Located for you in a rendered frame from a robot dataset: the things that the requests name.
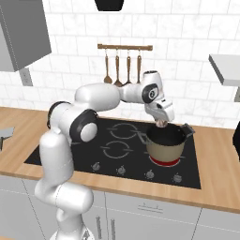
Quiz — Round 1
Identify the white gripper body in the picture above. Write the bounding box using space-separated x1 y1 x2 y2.
148 100 176 123

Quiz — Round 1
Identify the pale garlic bulb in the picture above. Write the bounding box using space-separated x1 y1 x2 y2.
155 118 169 128

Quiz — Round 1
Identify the wooden hanging turner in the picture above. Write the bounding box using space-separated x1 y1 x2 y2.
135 51 143 84

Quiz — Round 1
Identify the black hob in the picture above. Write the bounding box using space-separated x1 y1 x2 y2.
23 116 203 190

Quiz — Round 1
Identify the grey hob knob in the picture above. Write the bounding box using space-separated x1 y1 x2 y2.
172 172 184 184
144 169 157 180
116 165 128 176
91 161 102 173

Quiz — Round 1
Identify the black appliance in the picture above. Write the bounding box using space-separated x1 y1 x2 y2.
232 120 240 155

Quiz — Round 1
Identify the grey drawer front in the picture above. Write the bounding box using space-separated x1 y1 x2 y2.
104 190 203 225
0 173 42 199

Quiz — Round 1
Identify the grey cupboard door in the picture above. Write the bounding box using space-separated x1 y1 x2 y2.
190 207 240 240
0 188 60 240
106 207 201 240
82 189 108 240

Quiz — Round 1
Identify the black extractor hood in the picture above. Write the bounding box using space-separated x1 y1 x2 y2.
94 0 126 12

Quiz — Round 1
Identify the grey metal object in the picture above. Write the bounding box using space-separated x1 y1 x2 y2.
0 126 16 152

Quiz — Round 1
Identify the beige pot with black handles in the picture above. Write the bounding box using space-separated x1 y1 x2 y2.
137 122 197 164

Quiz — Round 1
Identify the grey wall shelf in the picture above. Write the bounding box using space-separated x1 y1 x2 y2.
208 53 240 87

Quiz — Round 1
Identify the wooden wall rail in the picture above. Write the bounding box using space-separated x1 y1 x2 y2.
97 43 154 53

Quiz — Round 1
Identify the grey drawer handle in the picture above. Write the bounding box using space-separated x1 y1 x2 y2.
137 202 165 214

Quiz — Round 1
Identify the grey cupboard door handle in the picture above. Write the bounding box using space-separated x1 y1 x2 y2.
109 218 116 240
95 215 102 240

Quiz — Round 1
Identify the grey wall socket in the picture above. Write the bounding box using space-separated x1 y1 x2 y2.
20 67 34 87

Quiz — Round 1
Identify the grey wall cupboard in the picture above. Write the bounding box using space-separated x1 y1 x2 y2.
0 0 53 73

